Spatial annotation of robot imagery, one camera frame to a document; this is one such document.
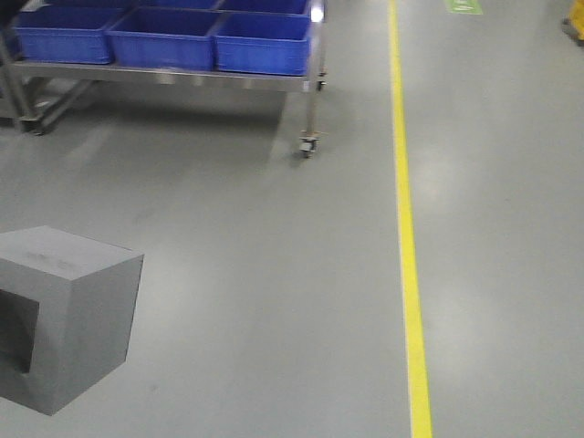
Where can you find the gray hollow square base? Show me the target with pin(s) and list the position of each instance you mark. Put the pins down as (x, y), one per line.
(67, 307)

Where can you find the blue bin right on cart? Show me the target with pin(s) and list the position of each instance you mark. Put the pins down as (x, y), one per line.
(263, 44)

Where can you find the blue bin on cart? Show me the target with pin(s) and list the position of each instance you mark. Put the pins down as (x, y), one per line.
(156, 37)
(67, 34)
(263, 44)

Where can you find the blue bin middle on cart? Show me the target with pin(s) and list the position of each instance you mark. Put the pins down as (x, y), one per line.
(156, 37)

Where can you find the blue bin left on cart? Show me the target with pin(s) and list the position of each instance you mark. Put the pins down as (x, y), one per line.
(67, 34)

